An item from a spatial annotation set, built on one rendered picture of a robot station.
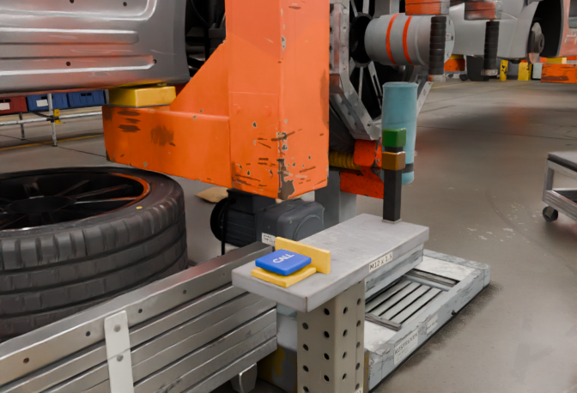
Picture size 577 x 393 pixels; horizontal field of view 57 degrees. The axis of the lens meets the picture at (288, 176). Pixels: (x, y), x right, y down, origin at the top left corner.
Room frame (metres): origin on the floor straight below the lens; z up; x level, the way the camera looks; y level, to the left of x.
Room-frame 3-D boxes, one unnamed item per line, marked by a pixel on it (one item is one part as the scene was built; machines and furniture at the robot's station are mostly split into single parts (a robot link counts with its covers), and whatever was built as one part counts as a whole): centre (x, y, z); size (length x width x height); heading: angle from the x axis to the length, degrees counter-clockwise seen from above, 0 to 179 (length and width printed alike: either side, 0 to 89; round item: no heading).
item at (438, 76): (1.27, -0.35, 0.83); 0.04 x 0.04 x 0.16
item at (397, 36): (1.50, -0.33, 0.85); 0.21 x 0.14 x 0.14; 49
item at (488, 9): (1.55, -0.55, 0.93); 0.09 x 0.05 x 0.05; 49
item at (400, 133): (1.13, -0.23, 0.64); 0.04 x 0.04 x 0.04; 49
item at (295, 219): (1.51, 0.10, 0.26); 0.42 x 0.18 x 0.35; 49
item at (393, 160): (1.13, -0.23, 0.59); 0.04 x 0.04 x 0.04; 49
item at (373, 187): (1.58, -0.25, 0.48); 0.16 x 0.12 x 0.17; 49
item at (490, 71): (1.53, -0.57, 0.83); 0.04 x 0.04 x 0.16
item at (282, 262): (0.85, 0.01, 0.47); 0.07 x 0.07 x 0.02; 49
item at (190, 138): (1.40, 0.28, 0.69); 0.52 x 0.17 x 0.35; 49
